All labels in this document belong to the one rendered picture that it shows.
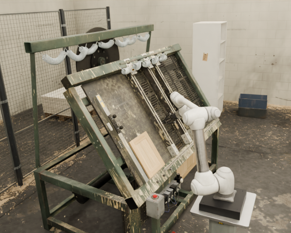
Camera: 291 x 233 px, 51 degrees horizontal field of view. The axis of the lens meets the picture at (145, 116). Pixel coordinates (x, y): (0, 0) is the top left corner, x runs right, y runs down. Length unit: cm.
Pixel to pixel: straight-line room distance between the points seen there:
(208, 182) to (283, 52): 560
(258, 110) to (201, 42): 195
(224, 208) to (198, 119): 80
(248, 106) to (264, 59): 137
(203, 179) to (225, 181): 21
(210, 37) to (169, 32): 201
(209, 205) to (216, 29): 445
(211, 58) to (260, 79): 180
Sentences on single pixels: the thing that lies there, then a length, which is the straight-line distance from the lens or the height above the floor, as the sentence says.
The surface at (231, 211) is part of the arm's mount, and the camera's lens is 281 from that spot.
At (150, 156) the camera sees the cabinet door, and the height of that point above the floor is 103.
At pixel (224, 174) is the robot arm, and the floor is 108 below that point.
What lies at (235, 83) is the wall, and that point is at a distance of 819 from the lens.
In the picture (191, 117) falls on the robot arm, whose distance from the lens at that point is 258.
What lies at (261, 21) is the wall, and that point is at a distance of 789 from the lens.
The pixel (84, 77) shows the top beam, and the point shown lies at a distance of 288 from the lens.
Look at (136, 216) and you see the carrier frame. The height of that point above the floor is 70.
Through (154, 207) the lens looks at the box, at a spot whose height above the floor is 87.
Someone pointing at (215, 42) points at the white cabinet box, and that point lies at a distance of 666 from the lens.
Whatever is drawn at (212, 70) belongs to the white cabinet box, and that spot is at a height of 109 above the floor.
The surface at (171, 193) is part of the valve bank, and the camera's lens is 311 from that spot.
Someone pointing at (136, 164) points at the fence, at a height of 106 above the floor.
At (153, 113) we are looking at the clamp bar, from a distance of 336.
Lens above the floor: 250
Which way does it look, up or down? 20 degrees down
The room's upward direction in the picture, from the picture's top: 2 degrees counter-clockwise
